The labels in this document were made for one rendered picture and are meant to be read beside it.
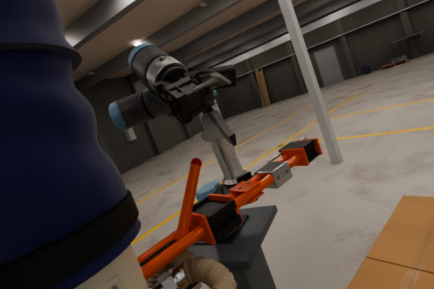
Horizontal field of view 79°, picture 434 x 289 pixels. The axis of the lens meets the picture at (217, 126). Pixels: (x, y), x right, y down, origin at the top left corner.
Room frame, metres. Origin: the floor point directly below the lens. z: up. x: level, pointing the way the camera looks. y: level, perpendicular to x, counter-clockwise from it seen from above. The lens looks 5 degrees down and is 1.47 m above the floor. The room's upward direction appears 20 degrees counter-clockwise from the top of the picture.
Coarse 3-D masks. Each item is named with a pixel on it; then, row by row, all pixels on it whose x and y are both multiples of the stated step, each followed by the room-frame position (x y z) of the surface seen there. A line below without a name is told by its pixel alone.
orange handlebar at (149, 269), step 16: (288, 160) 0.68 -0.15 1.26; (256, 176) 0.64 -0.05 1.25; (272, 176) 0.61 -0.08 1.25; (240, 192) 0.59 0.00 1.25; (256, 192) 0.57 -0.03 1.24; (176, 240) 0.48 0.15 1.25; (192, 240) 0.46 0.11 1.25; (144, 256) 0.44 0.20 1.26; (160, 256) 0.42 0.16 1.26; (176, 256) 0.43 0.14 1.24; (144, 272) 0.40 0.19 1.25
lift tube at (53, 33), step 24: (0, 0) 0.31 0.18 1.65; (24, 0) 0.33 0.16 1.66; (48, 0) 0.37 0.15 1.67; (0, 24) 0.30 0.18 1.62; (24, 24) 0.32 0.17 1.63; (48, 24) 0.36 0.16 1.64; (0, 48) 0.30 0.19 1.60; (24, 48) 0.32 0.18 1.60; (48, 48) 0.34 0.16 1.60; (72, 48) 0.38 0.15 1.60
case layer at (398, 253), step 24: (408, 216) 1.31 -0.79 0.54; (432, 216) 1.25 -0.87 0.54; (384, 240) 1.21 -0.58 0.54; (408, 240) 1.15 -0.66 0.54; (432, 240) 1.10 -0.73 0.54; (384, 264) 1.07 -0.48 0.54; (408, 264) 1.03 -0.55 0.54; (432, 264) 0.98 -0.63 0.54; (360, 288) 1.00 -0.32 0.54; (384, 288) 0.96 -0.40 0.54; (408, 288) 0.92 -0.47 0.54; (432, 288) 0.89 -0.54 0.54
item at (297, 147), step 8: (296, 144) 0.74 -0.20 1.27; (304, 144) 0.71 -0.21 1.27; (312, 144) 0.73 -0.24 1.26; (288, 152) 0.72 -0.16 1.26; (296, 152) 0.70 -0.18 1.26; (304, 152) 0.68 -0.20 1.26; (312, 152) 0.73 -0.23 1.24; (320, 152) 0.73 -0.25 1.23; (304, 160) 0.69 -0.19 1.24; (312, 160) 0.71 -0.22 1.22
